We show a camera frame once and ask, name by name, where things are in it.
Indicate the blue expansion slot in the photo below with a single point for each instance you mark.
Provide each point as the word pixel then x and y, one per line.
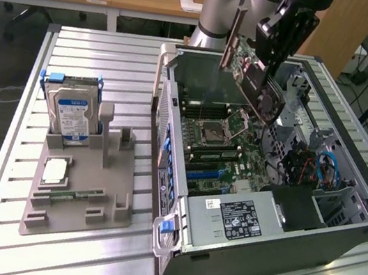
pixel 203 174

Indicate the silver CPU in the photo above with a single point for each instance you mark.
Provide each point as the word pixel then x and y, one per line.
pixel 54 170

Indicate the wooden cabinet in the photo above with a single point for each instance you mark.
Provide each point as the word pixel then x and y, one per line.
pixel 343 30

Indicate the CPU socket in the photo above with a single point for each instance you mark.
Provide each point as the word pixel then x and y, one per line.
pixel 212 131

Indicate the black plastic shroud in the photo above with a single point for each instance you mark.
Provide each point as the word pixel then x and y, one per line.
pixel 296 207

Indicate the hard disk in blue caddy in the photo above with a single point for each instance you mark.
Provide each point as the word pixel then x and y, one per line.
pixel 69 115

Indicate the graphics card with fan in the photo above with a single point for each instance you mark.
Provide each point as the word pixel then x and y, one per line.
pixel 248 70

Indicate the blue case latch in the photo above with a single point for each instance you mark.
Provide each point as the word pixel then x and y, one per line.
pixel 165 227

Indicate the black chair base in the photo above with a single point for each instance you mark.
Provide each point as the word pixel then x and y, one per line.
pixel 24 13

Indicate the green motherboard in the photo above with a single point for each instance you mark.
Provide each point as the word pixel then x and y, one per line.
pixel 248 155

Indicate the perforated metal disk bay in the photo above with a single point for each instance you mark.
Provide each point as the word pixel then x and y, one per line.
pixel 290 127

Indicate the beige printed corner bracket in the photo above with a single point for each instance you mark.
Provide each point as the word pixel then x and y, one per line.
pixel 160 70

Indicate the black open PC case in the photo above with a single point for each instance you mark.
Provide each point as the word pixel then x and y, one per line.
pixel 255 262

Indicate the green RAM stick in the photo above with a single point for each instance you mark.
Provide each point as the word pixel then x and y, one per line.
pixel 65 194

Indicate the metal socket cover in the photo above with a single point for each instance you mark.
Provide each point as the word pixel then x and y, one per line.
pixel 237 123

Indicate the white floor unit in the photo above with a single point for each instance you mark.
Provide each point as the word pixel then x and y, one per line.
pixel 353 63

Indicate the grey power supply unit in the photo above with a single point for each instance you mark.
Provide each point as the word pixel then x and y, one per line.
pixel 237 217

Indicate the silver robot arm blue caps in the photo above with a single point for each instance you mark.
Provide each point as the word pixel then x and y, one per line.
pixel 219 13

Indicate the grey printed parts rack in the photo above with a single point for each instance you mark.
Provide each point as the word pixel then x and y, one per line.
pixel 92 178

